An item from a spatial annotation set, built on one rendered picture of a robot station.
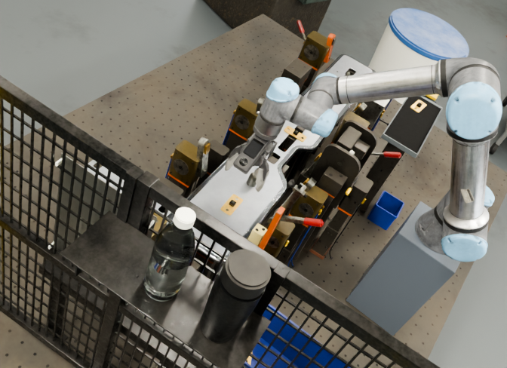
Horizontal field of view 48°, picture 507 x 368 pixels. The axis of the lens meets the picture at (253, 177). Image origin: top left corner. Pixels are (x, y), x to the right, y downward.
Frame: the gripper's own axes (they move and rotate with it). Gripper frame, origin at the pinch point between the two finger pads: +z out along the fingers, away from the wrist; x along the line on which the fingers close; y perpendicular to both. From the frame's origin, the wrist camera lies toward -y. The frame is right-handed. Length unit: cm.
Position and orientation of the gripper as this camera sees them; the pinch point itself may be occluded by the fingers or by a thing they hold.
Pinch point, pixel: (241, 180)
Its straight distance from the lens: 167.0
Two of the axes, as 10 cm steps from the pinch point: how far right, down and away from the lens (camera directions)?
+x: -8.3, -5.4, 1.5
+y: 4.6, -5.1, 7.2
